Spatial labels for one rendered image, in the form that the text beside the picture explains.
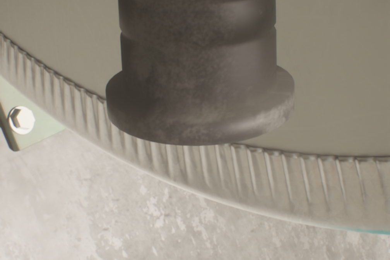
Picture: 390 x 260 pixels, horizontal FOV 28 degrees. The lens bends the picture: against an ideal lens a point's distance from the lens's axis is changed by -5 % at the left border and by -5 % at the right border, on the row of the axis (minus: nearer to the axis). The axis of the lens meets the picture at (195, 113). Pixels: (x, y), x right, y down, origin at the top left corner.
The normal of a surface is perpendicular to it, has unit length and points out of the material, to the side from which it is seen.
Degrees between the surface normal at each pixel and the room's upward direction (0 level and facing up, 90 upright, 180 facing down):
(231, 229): 0
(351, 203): 90
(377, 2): 90
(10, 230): 0
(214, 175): 83
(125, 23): 102
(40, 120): 0
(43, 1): 90
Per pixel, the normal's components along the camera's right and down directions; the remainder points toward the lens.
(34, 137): 0.61, -0.16
